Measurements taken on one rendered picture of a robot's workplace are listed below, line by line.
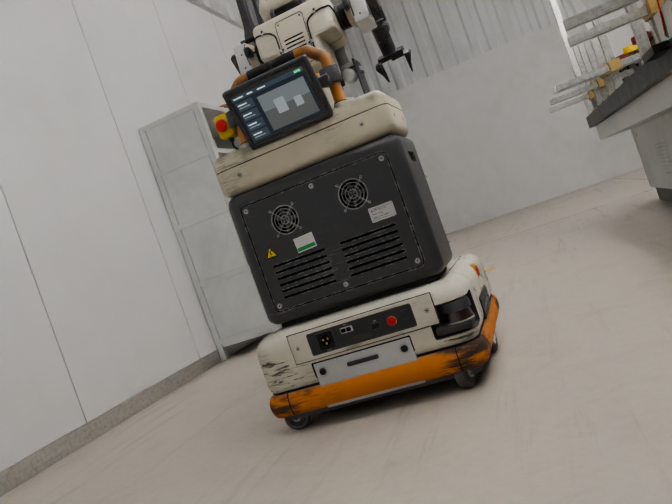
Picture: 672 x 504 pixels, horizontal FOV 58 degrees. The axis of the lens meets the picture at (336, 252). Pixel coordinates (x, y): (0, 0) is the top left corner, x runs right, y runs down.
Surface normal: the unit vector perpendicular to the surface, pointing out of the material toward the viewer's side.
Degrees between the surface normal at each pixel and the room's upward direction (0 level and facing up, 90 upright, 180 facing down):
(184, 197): 90
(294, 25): 82
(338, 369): 90
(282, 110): 115
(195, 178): 90
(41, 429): 90
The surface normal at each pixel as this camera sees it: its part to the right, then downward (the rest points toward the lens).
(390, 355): -0.29, 0.12
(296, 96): -0.13, 0.51
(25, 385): 0.90, -0.31
